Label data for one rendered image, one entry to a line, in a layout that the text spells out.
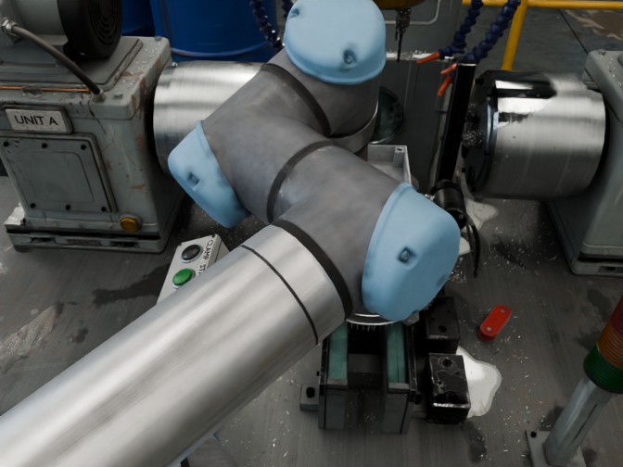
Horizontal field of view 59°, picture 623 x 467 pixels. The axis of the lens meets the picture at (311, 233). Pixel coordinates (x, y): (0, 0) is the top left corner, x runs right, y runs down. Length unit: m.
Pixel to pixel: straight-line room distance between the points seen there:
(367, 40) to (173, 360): 0.25
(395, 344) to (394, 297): 0.59
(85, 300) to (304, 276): 0.92
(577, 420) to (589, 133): 0.50
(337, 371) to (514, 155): 0.50
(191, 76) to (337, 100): 0.69
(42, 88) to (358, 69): 0.79
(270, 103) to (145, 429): 0.24
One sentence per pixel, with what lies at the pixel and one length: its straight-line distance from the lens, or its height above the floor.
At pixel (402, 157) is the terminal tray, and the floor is 1.14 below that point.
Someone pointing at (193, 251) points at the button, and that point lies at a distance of 0.82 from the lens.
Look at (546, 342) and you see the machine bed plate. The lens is 1.13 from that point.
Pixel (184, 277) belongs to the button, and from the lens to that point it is 0.79.
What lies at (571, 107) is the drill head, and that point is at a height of 1.15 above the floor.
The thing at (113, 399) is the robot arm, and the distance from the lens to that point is 0.29.
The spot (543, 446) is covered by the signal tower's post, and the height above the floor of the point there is 0.81.
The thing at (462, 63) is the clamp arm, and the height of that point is 1.25.
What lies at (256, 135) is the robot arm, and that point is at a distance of 0.38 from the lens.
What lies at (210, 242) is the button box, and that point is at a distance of 0.83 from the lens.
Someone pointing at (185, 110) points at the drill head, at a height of 1.12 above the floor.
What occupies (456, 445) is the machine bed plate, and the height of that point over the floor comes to 0.80.
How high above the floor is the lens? 1.63
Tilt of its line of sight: 42 degrees down
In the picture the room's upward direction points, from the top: straight up
